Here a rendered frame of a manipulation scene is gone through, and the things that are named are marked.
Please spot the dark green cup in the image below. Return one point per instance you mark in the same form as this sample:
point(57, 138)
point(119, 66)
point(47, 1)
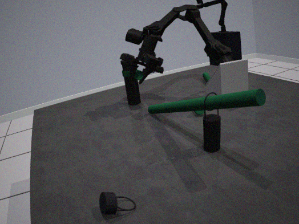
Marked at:
point(138, 74)

